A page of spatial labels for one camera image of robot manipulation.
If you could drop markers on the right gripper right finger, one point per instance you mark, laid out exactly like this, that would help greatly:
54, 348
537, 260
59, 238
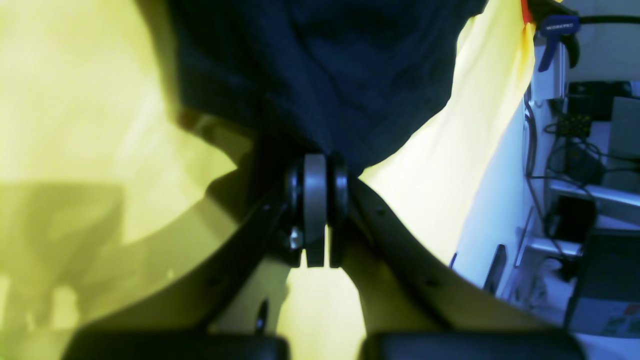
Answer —
414, 306

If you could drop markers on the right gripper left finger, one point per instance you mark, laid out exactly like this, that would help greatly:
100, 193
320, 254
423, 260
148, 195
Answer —
221, 309

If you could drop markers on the black T-shirt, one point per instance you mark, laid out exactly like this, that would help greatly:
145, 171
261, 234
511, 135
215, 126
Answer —
354, 77

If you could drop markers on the yellow table cloth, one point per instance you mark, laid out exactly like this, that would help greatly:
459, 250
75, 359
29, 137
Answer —
102, 171

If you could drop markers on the blue spring clamp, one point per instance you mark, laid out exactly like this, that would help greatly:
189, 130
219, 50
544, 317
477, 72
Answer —
560, 29

